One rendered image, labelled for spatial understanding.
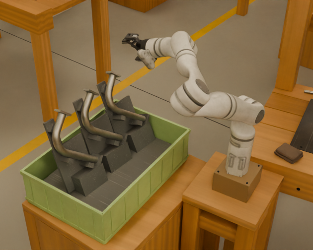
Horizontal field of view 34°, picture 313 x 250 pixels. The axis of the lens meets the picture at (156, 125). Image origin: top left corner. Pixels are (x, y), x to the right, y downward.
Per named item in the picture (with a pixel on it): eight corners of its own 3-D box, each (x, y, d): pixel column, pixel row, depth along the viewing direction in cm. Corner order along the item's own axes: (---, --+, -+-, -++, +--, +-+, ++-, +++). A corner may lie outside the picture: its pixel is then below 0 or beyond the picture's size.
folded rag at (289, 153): (273, 153, 221) (273, 148, 219) (284, 145, 225) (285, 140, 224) (292, 164, 215) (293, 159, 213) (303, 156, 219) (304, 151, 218)
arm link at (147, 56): (135, 53, 188) (145, 52, 183) (151, 32, 192) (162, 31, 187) (149, 71, 192) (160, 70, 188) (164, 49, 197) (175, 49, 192)
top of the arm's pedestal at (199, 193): (254, 232, 197) (256, 224, 195) (181, 201, 210) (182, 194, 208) (282, 182, 220) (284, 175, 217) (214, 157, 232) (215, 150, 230)
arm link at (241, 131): (230, 98, 187) (224, 136, 198) (251, 109, 182) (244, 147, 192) (245, 90, 193) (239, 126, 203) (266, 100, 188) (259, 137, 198)
